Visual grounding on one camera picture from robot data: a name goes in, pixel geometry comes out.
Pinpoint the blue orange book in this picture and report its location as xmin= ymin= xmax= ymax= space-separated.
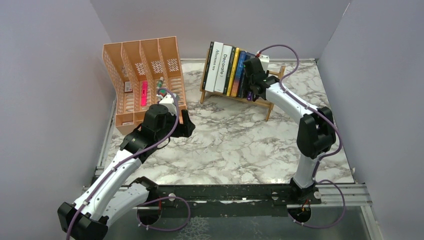
xmin=230 ymin=50 xmax=247 ymax=97

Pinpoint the yellow book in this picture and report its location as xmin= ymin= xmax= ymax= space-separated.
xmin=226 ymin=47 xmax=240 ymax=97

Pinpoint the floral purple book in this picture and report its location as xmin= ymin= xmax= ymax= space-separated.
xmin=237 ymin=52 xmax=255 ymax=99

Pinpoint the purple Treehouse book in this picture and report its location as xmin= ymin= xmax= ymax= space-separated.
xmin=246 ymin=91 xmax=254 ymax=102

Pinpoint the white Afternoon tea book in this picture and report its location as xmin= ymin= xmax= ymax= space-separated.
xmin=204 ymin=41 xmax=224 ymax=92

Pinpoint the black Moon and Sixpence book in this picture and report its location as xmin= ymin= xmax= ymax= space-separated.
xmin=201 ymin=41 xmax=215 ymax=92

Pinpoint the white Decorate Furniture book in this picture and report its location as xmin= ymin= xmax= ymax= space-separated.
xmin=214 ymin=44 xmax=233 ymax=94

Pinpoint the dark green book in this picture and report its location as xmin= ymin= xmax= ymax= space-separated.
xmin=223 ymin=46 xmax=238 ymax=96

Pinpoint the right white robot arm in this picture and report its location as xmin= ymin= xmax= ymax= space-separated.
xmin=243 ymin=57 xmax=336 ymax=204

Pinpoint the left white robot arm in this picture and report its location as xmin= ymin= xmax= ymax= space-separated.
xmin=57 ymin=103 xmax=196 ymax=240

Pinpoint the pink highlighter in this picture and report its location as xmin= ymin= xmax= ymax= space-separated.
xmin=140 ymin=80 xmax=148 ymax=107

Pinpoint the green glue bottle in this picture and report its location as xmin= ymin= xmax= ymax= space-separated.
xmin=156 ymin=76 xmax=165 ymax=90

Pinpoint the small red white box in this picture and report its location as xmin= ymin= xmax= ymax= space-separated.
xmin=124 ymin=81 xmax=133 ymax=93

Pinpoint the orange plastic file organizer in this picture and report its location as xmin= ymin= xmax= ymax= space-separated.
xmin=102 ymin=36 xmax=188 ymax=135

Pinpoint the wooden book rack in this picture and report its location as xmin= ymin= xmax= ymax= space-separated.
xmin=199 ymin=65 xmax=286 ymax=122

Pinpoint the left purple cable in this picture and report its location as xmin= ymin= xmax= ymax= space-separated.
xmin=65 ymin=87 xmax=192 ymax=240

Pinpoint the purple cable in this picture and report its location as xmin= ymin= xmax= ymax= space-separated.
xmin=256 ymin=44 xmax=347 ymax=230
xmin=65 ymin=87 xmax=192 ymax=240

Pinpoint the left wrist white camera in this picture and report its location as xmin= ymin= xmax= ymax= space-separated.
xmin=158 ymin=93 xmax=180 ymax=116

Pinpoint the black metal base rail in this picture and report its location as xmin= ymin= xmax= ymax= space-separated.
xmin=90 ymin=165 xmax=323 ymax=220

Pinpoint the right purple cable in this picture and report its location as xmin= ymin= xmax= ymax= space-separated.
xmin=256 ymin=44 xmax=347 ymax=230

